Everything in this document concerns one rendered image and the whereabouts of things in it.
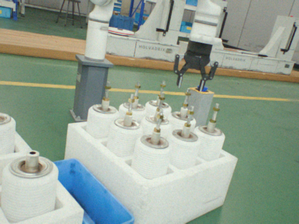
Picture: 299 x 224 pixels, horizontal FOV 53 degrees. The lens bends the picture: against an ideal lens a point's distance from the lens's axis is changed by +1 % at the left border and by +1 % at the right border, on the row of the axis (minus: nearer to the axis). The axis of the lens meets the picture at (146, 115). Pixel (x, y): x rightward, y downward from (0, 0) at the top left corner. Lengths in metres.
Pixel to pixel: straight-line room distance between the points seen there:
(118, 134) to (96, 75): 0.62
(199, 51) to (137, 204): 0.48
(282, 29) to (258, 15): 3.23
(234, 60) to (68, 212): 3.37
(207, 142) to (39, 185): 0.52
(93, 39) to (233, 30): 6.97
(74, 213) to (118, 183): 0.21
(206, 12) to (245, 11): 7.10
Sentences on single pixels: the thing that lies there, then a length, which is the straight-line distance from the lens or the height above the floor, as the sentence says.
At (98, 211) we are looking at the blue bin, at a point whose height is 0.05.
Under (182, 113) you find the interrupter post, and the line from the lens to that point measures 0.99.
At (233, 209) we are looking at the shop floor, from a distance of 1.07.
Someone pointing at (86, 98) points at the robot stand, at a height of 0.13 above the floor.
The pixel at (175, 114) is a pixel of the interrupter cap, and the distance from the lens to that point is 1.00.
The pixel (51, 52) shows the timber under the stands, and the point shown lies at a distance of 2.81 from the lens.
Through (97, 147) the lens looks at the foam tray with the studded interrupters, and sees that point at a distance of 0.84.
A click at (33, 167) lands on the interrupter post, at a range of 0.59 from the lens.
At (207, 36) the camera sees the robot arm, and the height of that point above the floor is 0.52.
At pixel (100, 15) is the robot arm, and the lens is 1.38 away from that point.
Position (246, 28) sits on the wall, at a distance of 7.86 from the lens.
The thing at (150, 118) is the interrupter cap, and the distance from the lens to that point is 0.91.
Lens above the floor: 0.56
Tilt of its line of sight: 19 degrees down
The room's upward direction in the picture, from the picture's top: 11 degrees clockwise
